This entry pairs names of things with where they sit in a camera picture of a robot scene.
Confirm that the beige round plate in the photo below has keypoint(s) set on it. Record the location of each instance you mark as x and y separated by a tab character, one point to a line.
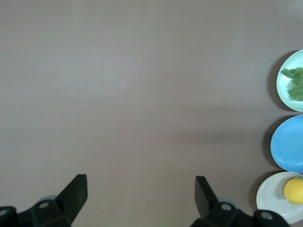
272	201

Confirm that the pale green round plate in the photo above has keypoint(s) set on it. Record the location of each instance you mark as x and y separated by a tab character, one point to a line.
284	99

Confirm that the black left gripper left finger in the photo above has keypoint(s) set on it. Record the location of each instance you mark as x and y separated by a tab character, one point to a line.
71	201

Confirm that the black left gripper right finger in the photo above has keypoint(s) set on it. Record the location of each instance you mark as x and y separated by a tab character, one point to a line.
206	203

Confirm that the blue round plate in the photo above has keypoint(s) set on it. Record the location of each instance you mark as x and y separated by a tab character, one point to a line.
288	144

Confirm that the green lettuce leaf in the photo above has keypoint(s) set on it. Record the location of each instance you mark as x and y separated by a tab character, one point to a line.
296	87

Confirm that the yellow lemon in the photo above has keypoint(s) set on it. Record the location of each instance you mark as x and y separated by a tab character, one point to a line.
294	191

